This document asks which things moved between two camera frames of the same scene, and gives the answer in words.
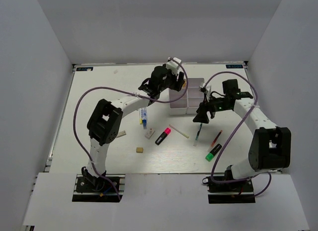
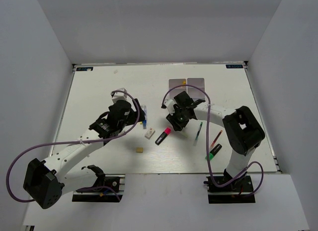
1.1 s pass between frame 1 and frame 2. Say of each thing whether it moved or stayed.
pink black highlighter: stayed
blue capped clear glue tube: stayed
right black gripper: moved
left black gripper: moved
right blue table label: stayed
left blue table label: stayed
